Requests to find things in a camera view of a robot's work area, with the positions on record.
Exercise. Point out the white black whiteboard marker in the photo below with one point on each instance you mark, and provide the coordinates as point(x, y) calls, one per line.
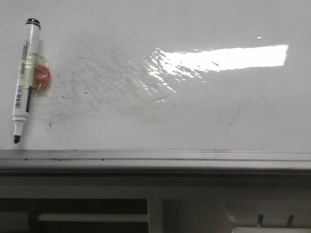
point(34, 76)

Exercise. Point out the white tray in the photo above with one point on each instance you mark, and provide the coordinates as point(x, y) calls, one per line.
point(269, 230)

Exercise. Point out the left metal hook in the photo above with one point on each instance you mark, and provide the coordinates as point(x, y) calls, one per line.
point(259, 221)

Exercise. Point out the metal hook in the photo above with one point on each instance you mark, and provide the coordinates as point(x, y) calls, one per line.
point(290, 221)
point(259, 221)

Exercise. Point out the white horizontal bar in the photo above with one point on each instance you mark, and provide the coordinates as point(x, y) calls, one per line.
point(66, 217)

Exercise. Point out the right metal hook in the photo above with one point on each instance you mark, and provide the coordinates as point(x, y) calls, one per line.
point(290, 221)

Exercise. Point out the white whiteboard with aluminium frame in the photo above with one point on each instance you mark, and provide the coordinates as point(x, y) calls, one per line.
point(162, 86)

